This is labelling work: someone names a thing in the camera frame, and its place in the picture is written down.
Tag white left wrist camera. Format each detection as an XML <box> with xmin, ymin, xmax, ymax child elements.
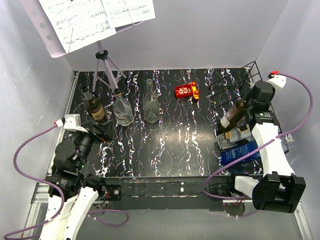
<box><xmin>54</xmin><ymin>113</ymin><xmax>89</xmax><ymax>133</ymax></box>

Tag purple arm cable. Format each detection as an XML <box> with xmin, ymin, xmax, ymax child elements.
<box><xmin>3</xmin><ymin>122</ymin><xmax>130</xmax><ymax>240</ymax></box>
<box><xmin>201</xmin><ymin>72</ymin><xmax>314</xmax><ymax>218</ymax></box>

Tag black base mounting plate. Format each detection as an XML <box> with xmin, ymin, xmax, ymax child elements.
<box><xmin>99</xmin><ymin>174</ymin><xmax>258</xmax><ymax>211</ymax></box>

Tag clear corked glass bottle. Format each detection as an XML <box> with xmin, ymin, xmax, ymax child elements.
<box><xmin>112</xmin><ymin>88</ymin><xmax>134</xmax><ymax>127</ymax></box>

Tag black wire wine rack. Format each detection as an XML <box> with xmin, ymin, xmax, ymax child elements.
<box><xmin>209</xmin><ymin>61</ymin><xmax>282</xmax><ymax>136</ymax></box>

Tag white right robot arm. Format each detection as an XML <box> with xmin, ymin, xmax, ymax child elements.
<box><xmin>226</xmin><ymin>76</ymin><xmax>306</xmax><ymax>213</ymax></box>

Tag white sheet music right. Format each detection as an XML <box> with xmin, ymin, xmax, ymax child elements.
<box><xmin>101</xmin><ymin>0</ymin><xmax>156</xmax><ymax>28</ymax></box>

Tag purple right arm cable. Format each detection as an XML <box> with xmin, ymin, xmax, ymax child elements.
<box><xmin>201</xmin><ymin>72</ymin><xmax>314</xmax><ymax>218</ymax></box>

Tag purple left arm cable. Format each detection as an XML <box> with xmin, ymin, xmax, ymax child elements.
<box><xmin>3</xmin><ymin>122</ymin><xmax>130</xmax><ymax>240</ymax></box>

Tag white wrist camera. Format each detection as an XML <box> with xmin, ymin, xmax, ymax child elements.
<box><xmin>54</xmin><ymin>113</ymin><xmax>89</xmax><ymax>133</ymax></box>
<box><xmin>266</xmin><ymin>71</ymin><xmax>287</xmax><ymax>92</ymax></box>

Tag white sheet music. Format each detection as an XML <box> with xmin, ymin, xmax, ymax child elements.
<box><xmin>101</xmin><ymin>0</ymin><xmax>156</xmax><ymax>28</ymax></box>
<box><xmin>40</xmin><ymin>0</ymin><xmax>116</xmax><ymax>54</ymax></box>

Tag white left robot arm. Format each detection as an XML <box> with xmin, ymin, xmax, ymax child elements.
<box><xmin>39</xmin><ymin>120</ymin><xmax>115</xmax><ymax>240</ymax></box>

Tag dark green wine bottle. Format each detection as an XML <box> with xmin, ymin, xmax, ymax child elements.
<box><xmin>81</xmin><ymin>86</ymin><xmax>108</xmax><ymax>123</ymax></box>

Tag blue rectangular bottle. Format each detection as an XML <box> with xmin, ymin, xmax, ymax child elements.
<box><xmin>220</xmin><ymin>142</ymin><xmax>262</xmax><ymax>169</ymax></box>

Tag clear square liquor bottle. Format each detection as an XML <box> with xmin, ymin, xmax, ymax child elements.
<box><xmin>216</xmin><ymin>124</ymin><xmax>294</xmax><ymax>153</ymax></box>

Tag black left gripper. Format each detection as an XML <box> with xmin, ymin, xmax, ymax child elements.
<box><xmin>74</xmin><ymin>118</ymin><xmax>114</xmax><ymax>169</ymax></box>

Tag lilac music stand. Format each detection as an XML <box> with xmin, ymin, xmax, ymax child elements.
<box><xmin>21</xmin><ymin>0</ymin><xmax>144</xmax><ymax>90</ymax></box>

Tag red yellow toy block car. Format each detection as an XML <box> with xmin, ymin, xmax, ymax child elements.
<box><xmin>174</xmin><ymin>81</ymin><xmax>200</xmax><ymax>100</ymax></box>

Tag clear tall glass bottle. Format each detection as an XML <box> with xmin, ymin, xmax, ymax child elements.
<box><xmin>143</xmin><ymin>79</ymin><xmax>160</xmax><ymax>124</ymax></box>

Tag white sheet music left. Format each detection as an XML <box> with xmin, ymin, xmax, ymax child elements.
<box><xmin>40</xmin><ymin>0</ymin><xmax>116</xmax><ymax>54</ymax></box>

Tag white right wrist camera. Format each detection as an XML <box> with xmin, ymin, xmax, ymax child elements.
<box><xmin>266</xmin><ymin>71</ymin><xmax>287</xmax><ymax>92</ymax></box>

